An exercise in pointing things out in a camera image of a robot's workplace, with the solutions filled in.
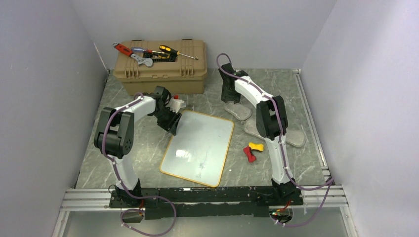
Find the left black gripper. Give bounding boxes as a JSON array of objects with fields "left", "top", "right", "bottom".
[{"left": 152, "top": 107, "right": 182, "bottom": 136}]

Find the red bone shaped eraser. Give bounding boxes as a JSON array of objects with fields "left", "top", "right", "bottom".
[{"left": 243, "top": 146, "right": 256, "bottom": 163}]

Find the yellow bone shaped eraser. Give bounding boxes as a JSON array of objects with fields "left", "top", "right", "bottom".
[{"left": 248, "top": 142, "right": 264, "bottom": 152}]

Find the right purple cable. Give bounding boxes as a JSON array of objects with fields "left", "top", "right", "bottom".
[{"left": 216, "top": 53, "right": 335, "bottom": 229}]

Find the purple cable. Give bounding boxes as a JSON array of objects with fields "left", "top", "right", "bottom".
[
  {"left": 100, "top": 92, "right": 177, "bottom": 237},
  {"left": 216, "top": 53, "right": 335, "bottom": 229}
]

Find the tan plastic toolbox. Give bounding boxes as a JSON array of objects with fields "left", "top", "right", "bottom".
[{"left": 114, "top": 39, "right": 208, "bottom": 95}]

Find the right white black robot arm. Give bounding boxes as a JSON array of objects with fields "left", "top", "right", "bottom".
[{"left": 218, "top": 63, "right": 297, "bottom": 205}]

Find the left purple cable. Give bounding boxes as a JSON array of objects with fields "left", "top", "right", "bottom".
[{"left": 100, "top": 92, "right": 177, "bottom": 237}]

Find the red handled adjustable wrench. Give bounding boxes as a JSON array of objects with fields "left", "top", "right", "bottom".
[{"left": 112, "top": 42, "right": 153, "bottom": 67}]

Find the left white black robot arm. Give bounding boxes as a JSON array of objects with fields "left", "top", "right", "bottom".
[{"left": 93, "top": 86, "right": 186, "bottom": 207}]

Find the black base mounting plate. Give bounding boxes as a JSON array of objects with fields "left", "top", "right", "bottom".
[{"left": 109, "top": 185, "right": 303, "bottom": 220}]

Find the blue red small screwdriver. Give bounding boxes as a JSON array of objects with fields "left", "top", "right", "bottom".
[{"left": 130, "top": 47, "right": 166, "bottom": 55}]

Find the yellow black screwdriver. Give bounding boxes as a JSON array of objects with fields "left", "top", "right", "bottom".
[{"left": 159, "top": 44, "right": 198, "bottom": 60}]

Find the yellow framed whiteboard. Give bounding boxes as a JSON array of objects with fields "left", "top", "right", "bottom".
[{"left": 160, "top": 110, "right": 235, "bottom": 188}]

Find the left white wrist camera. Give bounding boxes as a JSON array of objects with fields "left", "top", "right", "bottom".
[{"left": 167, "top": 98, "right": 186, "bottom": 113}]

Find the aluminium extrusion rail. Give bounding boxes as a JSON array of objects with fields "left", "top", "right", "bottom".
[{"left": 60, "top": 185, "right": 349, "bottom": 211}]

